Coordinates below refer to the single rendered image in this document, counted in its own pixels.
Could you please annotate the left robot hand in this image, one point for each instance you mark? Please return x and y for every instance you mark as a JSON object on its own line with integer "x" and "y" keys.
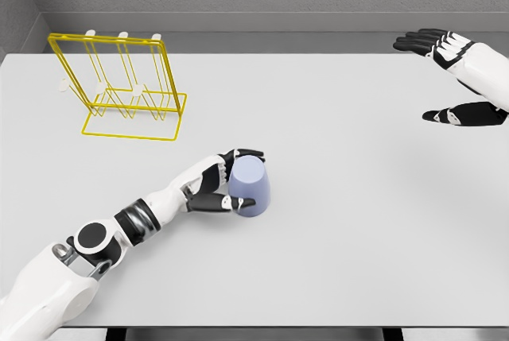
{"x": 210, "y": 180}

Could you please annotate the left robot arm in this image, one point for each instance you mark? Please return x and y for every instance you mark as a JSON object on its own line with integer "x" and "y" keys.
{"x": 79, "y": 261}

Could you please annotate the lavender blue cup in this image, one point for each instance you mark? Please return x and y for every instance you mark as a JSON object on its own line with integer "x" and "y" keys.
{"x": 250, "y": 188}

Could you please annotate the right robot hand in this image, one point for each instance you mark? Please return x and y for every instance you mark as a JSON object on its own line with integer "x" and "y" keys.
{"x": 473, "y": 67}

